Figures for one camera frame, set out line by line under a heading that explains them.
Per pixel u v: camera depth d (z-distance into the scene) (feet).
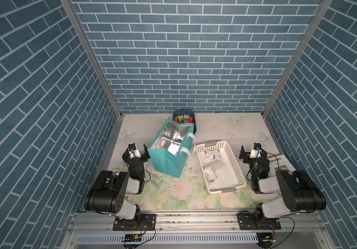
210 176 2.72
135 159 2.33
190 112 3.81
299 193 1.48
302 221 2.47
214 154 3.09
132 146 2.46
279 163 2.99
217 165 2.92
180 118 3.79
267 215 2.04
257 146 2.50
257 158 2.52
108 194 1.47
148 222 2.42
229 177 2.90
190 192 2.72
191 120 3.75
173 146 3.25
